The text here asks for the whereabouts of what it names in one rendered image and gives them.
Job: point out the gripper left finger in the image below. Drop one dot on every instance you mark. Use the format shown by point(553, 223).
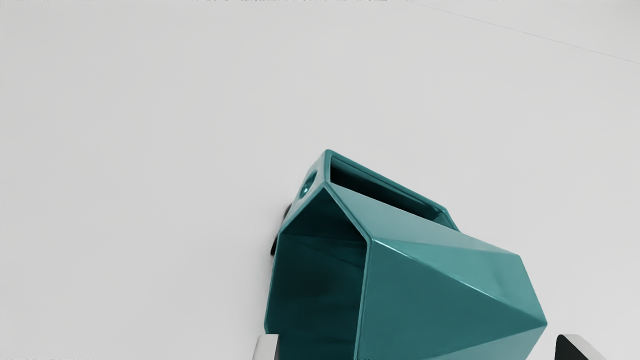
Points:
point(265, 348)

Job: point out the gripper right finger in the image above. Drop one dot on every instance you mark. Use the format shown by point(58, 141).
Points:
point(575, 350)

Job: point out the teal faceted mug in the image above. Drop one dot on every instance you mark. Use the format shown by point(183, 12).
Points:
point(430, 295)

